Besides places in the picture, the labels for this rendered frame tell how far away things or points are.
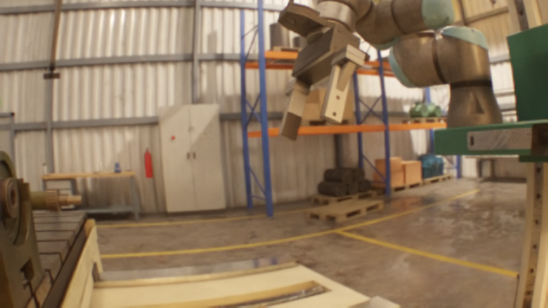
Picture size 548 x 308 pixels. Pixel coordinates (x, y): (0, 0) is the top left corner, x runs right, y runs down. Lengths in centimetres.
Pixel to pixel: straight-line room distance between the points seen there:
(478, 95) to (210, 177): 661
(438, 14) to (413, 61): 25
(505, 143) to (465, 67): 21
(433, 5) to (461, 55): 20
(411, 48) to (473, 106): 21
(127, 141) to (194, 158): 153
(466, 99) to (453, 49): 12
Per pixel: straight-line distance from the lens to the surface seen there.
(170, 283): 160
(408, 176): 888
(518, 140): 67
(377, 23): 70
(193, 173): 707
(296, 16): 59
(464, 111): 78
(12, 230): 80
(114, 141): 753
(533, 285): 95
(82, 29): 807
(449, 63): 82
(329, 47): 54
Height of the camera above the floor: 129
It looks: 1 degrees up
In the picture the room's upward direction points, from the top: 3 degrees counter-clockwise
